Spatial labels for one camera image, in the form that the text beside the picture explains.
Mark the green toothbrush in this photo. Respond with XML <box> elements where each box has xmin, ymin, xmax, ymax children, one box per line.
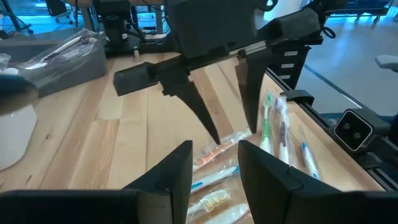
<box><xmin>259</xmin><ymin>90</ymin><xmax>277</xmax><ymax>156</ymax></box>

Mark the white plastic bin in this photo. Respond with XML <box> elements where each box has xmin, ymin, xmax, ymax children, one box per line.
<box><xmin>0</xmin><ymin>67</ymin><xmax>38</xmax><ymax>171</ymax></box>

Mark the grey chair seat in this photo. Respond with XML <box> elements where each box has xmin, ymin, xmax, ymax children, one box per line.
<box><xmin>374</xmin><ymin>54</ymin><xmax>398</xmax><ymax>74</ymax></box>

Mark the black office chair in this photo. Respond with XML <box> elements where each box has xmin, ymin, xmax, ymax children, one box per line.
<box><xmin>46</xmin><ymin>0</ymin><xmax>77</xmax><ymax>25</ymax></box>

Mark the blue wheeled cart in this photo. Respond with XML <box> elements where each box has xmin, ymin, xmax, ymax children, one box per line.
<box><xmin>326</xmin><ymin>0</ymin><xmax>398</xmax><ymax>23</ymax></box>

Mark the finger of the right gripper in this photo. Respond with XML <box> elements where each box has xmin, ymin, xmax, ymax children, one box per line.
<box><xmin>158</xmin><ymin>65</ymin><xmax>222</xmax><ymax>146</ymax></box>
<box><xmin>234</xmin><ymin>49</ymin><xmax>274</xmax><ymax>135</ymax></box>

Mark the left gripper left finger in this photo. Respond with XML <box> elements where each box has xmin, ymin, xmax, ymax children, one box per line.
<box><xmin>124</xmin><ymin>139</ymin><xmax>193</xmax><ymax>224</ymax></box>

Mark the black background robot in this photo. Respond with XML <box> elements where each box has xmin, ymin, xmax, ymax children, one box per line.
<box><xmin>93</xmin><ymin>0</ymin><xmax>147</xmax><ymax>47</ymax></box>

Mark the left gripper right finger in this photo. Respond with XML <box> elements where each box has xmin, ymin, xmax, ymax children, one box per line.
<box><xmin>238</xmin><ymin>139</ymin><xmax>343</xmax><ymax>224</ymax></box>

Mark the blue toothbrush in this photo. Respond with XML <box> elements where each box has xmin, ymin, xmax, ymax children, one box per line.
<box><xmin>297</xmin><ymin>126</ymin><xmax>323</xmax><ymax>182</ymax></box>
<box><xmin>189</xmin><ymin>164</ymin><xmax>241</xmax><ymax>194</ymax></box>

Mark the black table-level camera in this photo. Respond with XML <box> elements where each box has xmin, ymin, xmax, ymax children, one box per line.
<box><xmin>333</xmin><ymin>108</ymin><xmax>392</xmax><ymax>153</ymax></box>

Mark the black edge bracket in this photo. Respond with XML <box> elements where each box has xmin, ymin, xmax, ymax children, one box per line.
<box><xmin>279</xmin><ymin>89</ymin><xmax>315</xmax><ymax>107</ymax></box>

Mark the grey translucent plastic bin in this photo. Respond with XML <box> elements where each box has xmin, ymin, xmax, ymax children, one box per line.
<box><xmin>0</xmin><ymin>27</ymin><xmax>108</xmax><ymax>99</ymax></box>

